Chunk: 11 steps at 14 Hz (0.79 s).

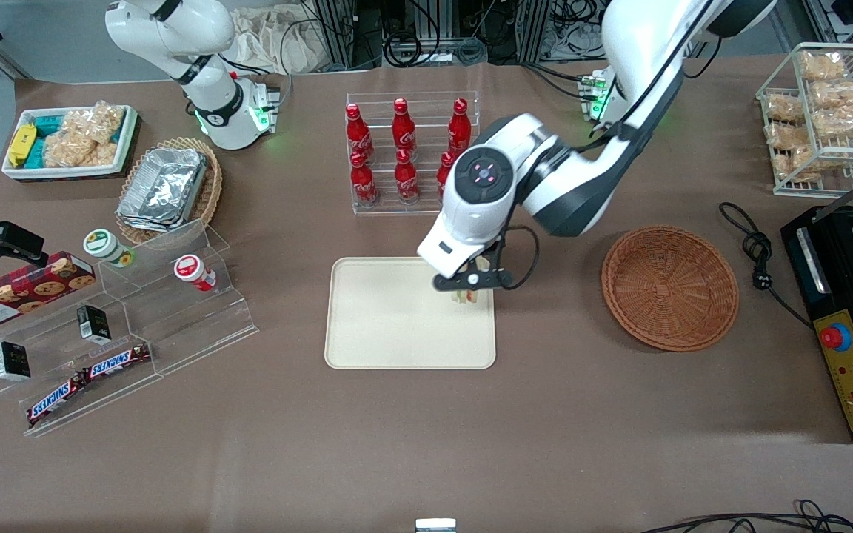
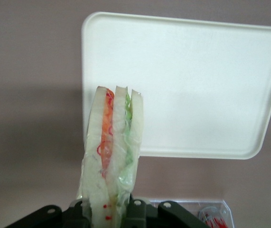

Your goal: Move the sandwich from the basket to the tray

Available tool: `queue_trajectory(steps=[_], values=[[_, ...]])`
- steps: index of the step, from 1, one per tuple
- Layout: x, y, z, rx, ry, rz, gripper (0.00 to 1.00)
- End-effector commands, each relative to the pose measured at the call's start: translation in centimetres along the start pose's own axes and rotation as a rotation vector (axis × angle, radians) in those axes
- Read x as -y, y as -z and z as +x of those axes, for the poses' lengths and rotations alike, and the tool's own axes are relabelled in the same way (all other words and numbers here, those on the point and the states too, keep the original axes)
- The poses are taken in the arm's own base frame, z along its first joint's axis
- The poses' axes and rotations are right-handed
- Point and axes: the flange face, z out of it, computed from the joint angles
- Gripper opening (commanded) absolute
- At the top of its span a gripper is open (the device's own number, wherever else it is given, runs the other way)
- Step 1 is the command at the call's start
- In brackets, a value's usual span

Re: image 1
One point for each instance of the red emergency stop button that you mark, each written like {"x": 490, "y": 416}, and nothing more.
{"x": 834, "y": 337}

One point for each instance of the small black box with barcode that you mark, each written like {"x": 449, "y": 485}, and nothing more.
{"x": 93, "y": 323}

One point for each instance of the red Coca-Cola bottle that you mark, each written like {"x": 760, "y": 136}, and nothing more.
{"x": 363, "y": 181}
{"x": 357, "y": 133}
{"x": 460, "y": 126}
{"x": 444, "y": 174}
{"x": 402, "y": 126}
{"x": 406, "y": 178}

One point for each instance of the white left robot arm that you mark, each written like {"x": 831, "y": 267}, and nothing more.
{"x": 641, "y": 44}

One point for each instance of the green-lidded small cup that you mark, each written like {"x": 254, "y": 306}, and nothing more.
{"x": 104, "y": 244}

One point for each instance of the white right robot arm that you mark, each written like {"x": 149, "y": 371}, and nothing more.
{"x": 204, "y": 81}

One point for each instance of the cream plastic tray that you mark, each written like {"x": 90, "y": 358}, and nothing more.
{"x": 397, "y": 318}

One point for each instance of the small black box white text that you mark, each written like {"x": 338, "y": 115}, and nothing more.
{"x": 13, "y": 361}

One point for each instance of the bagged puffed rice cracker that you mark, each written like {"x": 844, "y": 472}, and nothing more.
{"x": 78, "y": 152}
{"x": 97, "y": 120}

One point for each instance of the wicker basket with foil containers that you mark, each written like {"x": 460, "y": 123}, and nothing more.
{"x": 212, "y": 185}

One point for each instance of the empty brown wicker basket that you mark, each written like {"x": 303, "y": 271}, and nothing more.
{"x": 669, "y": 289}

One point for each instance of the clear acrylic tiered stand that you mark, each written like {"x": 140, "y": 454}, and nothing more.
{"x": 197, "y": 326}

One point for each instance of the red-lidded small cup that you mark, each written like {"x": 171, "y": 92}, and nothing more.
{"x": 191, "y": 270}

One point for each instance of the small sandwich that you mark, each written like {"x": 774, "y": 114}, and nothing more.
{"x": 467, "y": 297}

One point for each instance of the aluminium frame rack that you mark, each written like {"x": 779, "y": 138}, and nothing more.
{"x": 341, "y": 33}

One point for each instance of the teal snack packet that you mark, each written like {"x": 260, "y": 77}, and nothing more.
{"x": 37, "y": 152}
{"x": 49, "y": 124}

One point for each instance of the white rectangular snack tray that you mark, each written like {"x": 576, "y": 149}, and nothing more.
{"x": 126, "y": 137}

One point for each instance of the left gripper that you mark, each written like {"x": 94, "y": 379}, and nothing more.
{"x": 493, "y": 255}

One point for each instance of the beige cloth bag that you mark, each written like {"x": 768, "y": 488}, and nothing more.
{"x": 271, "y": 41}

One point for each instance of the yellow snack packet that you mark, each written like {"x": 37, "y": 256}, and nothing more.
{"x": 21, "y": 144}

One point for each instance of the Snickers chocolate bar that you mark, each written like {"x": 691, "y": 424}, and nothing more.
{"x": 56, "y": 400}
{"x": 119, "y": 361}

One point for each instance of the red Walkers cookie box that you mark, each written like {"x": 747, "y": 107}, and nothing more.
{"x": 27, "y": 289}

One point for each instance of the foil-covered container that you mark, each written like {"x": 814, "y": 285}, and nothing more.
{"x": 167, "y": 181}
{"x": 149, "y": 224}

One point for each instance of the black appliance with yellow panel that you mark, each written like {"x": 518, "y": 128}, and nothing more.
{"x": 804, "y": 244}

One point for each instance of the clear acrylic bottle stand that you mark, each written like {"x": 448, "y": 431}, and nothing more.
{"x": 426, "y": 207}

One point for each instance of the bagged rice snack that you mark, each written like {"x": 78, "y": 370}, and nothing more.
{"x": 783, "y": 136}
{"x": 845, "y": 121}
{"x": 808, "y": 161}
{"x": 822, "y": 65}
{"x": 783, "y": 108}
{"x": 840, "y": 93}

